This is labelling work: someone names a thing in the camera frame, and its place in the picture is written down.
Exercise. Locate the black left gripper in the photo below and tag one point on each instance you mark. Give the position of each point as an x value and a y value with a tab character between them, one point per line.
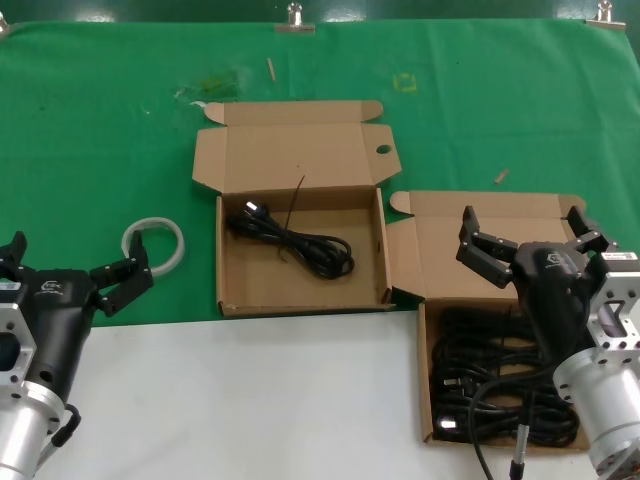
60	320

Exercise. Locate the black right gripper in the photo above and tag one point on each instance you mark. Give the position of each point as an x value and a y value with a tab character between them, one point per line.
555	295

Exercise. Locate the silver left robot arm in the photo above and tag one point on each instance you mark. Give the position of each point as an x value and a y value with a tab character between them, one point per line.
20	430

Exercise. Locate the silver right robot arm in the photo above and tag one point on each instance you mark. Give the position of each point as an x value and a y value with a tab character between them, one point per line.
607	405

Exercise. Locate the open cardboard box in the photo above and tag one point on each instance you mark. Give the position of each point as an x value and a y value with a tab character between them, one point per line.
440	240
300	150

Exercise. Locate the short wooden stick piece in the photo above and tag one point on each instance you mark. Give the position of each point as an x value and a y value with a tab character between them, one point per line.
502	175

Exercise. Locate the clear tape roll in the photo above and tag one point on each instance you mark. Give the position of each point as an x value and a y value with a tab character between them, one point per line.
177	235

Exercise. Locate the green table cloth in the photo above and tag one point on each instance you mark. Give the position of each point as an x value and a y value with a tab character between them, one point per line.
100	150

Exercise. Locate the small white tape scrap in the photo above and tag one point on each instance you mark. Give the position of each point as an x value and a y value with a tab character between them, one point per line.
198	103

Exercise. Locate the silver binder clip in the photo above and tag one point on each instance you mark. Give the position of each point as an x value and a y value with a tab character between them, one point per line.
605	22
295	27

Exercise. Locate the clear plastic wrapper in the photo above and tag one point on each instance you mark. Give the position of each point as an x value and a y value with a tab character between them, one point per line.
215	85

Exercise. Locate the long wooden stick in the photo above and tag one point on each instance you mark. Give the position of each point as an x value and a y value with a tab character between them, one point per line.
271	68

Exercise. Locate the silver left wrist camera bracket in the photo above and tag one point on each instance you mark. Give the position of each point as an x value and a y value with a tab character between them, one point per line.
15	340

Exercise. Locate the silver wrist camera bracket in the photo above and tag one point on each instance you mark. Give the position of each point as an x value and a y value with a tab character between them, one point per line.
622	295
15	340

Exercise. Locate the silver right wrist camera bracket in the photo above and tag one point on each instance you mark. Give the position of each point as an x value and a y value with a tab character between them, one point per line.
622	295

